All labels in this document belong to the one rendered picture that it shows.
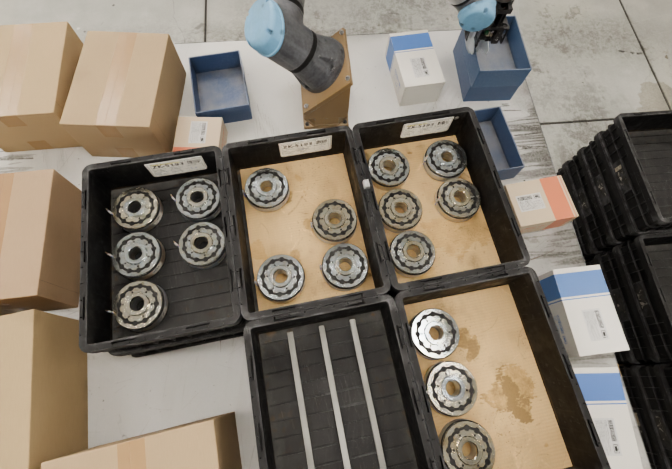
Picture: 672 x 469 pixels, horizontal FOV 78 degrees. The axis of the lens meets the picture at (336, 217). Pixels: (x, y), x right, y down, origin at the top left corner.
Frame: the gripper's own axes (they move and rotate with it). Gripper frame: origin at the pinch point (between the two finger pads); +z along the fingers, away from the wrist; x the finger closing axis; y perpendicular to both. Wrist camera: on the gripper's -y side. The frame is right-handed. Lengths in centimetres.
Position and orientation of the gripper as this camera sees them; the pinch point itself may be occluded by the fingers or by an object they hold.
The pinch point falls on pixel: (472, 47)
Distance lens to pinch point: 135.2
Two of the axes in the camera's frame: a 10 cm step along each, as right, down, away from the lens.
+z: -0.3, 3.6, 9.3
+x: 10.0, -0.6, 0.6
